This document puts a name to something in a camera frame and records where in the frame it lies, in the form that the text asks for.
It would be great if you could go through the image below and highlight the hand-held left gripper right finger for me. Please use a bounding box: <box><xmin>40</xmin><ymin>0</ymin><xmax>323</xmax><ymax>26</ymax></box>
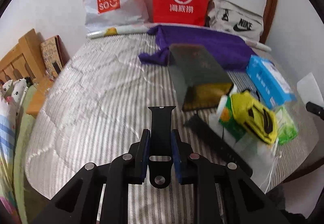
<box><xmin>170</xmin><ymin>128</ymin><xmax>291</xmax><ymax>224</ymax></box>

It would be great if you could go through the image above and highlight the purple towel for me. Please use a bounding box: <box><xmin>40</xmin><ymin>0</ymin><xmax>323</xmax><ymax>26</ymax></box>
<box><xmin>138</xmin><ymin>25</ymin><xmax>254</xmax><ymax>71</ymax></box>

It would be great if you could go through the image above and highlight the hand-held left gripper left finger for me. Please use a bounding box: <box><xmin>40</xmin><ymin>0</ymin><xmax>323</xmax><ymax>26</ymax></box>
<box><xmin>30</xmin><ymin>129</ymin><xmax>152</xmax><ymax>224</ymax></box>

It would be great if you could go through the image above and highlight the yellow toy car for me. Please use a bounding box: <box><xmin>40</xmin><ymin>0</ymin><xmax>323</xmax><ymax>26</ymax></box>
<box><xmin>230</xmin><ymin>90</ymin><xmax>279</xmax><ymax>145</ymax></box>

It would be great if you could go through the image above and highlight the grey white sports bag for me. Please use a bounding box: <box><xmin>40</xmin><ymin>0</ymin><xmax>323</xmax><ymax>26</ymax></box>
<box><xmin>205</xmin><ymin>0</ymin><xmax>264</xmax><ymax>43</ymax></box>

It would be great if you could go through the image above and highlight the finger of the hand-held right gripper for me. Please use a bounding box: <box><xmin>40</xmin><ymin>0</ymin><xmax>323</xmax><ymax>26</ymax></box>
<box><xmin>305</xmin><ymin>102</ymin><xmax>324</xmax><ymax>120</ymax></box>

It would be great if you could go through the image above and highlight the white dotted pillow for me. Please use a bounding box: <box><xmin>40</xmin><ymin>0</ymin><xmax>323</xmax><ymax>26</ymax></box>
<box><xmin>0</xmin><ymin>78</ymin><xmax>33</xmax><ymax>103</ymax></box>

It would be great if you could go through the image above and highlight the light green sheet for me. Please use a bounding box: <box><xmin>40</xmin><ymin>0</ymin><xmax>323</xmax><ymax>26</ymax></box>
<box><xmin>13</xmin><ymin>87</ymin><xmax>51</xmax><ymax>224</ymax></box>

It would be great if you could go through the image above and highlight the striped grey mattress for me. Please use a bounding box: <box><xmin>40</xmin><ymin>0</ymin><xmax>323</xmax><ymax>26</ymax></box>
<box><xmin>24</xmin><ymin>25</ymin><xmax>317</xmax><ymax>204</ymax></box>

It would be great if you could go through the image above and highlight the brown patterned box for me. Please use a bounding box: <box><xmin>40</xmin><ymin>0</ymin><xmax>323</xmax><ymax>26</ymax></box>
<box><xmin>40</xmin><ymin>35</ymin><xmax>71</xmax><ymax>79</ymax></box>

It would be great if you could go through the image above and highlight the black watch strap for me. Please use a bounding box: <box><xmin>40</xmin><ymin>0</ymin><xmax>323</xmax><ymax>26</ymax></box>
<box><xmin>148</xmin><ymin>106</ymin><xmax>176</xmax><ymax>189</ymax></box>
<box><xmin>183</xmin><ymin>115</ymin><xmax>254</xmax><ymax>177</ymax></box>

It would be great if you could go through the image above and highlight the white flat panel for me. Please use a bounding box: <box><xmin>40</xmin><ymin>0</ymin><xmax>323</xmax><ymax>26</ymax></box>
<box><xmin>297</xmin><ymin>72</ymin><xmax>324</xmax><ymax>108</ymax></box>

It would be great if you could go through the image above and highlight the light green wet wipe packet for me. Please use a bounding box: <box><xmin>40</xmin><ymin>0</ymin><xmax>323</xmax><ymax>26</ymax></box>
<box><xmin>275</xmin><ymin>106</ymin><xmax>298</xmax><ymax>146</ymax></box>

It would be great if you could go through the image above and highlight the green tissue packet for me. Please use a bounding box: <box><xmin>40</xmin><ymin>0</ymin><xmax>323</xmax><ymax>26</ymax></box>
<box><xmin>216</xmin><ymin>95</ymin><xmax>247</xmax><ymax>138</ymax></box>

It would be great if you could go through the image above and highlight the wooden nightstand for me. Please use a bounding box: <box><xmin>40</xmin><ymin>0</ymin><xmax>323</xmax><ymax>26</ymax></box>
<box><xmin>25</xmin><ymin>75</ymin><xmax>60</xmax><ymax>115</ymax></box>

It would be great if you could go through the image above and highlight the dark green thick book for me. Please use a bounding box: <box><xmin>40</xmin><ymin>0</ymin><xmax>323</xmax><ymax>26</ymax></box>
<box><xmin>168</xmin><ymin>44</ymin><xmax>234</xmax><ymax>112</ymax></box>

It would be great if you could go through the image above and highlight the colourful printed quilt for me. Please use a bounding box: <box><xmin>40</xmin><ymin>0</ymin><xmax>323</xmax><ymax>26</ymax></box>
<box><xmin>0</xmin><ymin>97</ymin><xmax>21</xmax><ymax>224</ymax></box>

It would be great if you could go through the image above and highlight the wooden headboard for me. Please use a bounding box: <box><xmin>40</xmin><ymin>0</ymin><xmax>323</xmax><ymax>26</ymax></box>
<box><xmin>0</xmin><ymin>28</ymin><xmax>47</xmax><ymax>83</ymax></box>

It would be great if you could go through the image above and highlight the white crumpled plastic bag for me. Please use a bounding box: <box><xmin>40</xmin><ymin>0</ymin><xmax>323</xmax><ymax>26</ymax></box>
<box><xmin>210</xmin><ymin>113</ymin><xmax>277</xmax><ymax>160</ymax></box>

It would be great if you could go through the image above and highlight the blue tissue box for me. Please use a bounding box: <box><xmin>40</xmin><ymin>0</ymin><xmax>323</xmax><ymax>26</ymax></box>
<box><xmin>245</xmin><ymin>55</ymin><xmax>297</xmax><ymax>110</ymax></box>

